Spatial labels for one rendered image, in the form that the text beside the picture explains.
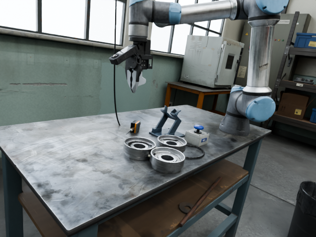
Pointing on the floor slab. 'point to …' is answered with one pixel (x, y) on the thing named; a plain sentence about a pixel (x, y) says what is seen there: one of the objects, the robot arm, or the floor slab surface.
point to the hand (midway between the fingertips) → (131, 90)
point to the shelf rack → (302, 52)
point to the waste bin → (304, 211)
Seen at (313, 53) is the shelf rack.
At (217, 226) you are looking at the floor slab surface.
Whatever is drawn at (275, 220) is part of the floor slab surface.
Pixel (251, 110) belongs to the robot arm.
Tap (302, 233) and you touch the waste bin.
